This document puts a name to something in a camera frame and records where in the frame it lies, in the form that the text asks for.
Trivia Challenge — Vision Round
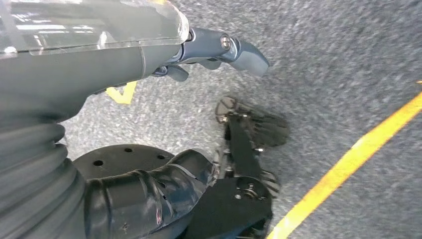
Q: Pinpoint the yellow floor tape line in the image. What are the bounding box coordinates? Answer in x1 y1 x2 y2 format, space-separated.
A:
266 81 422 239
105 81 138 105

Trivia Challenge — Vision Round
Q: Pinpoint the black round plate with holes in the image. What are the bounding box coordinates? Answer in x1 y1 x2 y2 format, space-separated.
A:
72 144 175 181

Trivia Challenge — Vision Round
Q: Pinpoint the black robot leg linkage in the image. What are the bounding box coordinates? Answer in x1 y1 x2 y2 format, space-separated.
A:
179 96 291 239

